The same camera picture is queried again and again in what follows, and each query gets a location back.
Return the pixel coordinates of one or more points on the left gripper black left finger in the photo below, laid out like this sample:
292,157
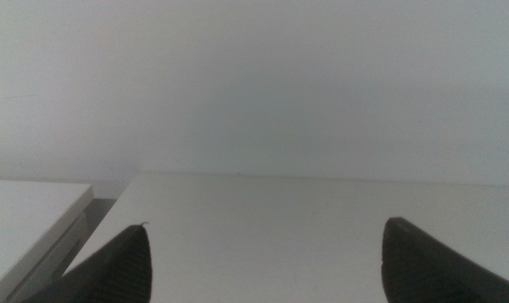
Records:
119,269

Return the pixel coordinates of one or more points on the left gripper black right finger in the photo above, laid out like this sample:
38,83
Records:
418,269

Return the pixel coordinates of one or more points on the white side table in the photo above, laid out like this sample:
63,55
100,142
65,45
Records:
22,223

